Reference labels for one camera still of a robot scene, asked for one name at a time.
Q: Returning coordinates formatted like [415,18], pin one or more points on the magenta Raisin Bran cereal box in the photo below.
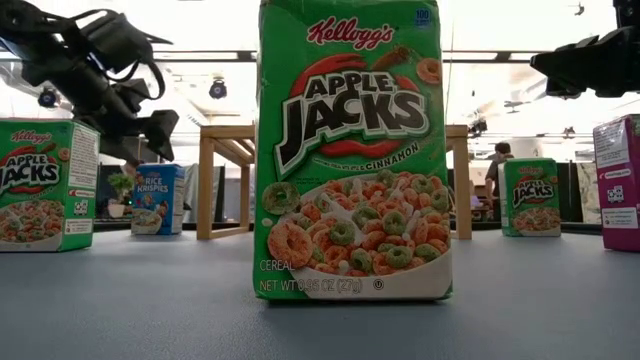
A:
[620,200]

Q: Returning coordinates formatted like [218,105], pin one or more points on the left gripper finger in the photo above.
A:
[162,132]
[127,149]

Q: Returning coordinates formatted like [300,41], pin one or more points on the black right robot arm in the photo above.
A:
[627,12]

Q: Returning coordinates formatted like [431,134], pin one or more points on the black ceiling spotlight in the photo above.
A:
[48,97]
[218,89]

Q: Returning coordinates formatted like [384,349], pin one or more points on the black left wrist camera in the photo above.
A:
[120,40]

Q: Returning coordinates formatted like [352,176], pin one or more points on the green Apple Jacks cereal box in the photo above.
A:
[350,200]
[532,200]
[45,200]

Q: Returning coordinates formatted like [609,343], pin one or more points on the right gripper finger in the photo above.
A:
[570,67]

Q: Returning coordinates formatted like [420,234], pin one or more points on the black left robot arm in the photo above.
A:
[30,30]

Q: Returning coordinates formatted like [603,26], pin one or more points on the potted green plant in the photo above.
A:
[120,182]

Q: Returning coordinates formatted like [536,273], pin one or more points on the slatted wooden shelf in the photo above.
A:
[206,200]

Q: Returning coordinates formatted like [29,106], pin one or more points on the blue Rice Krispies cereal box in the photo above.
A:
[157,200]

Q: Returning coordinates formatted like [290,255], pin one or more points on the person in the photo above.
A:
[131,167]
[501,149]

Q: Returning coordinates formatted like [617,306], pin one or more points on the black partition panel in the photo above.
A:
[570,192]

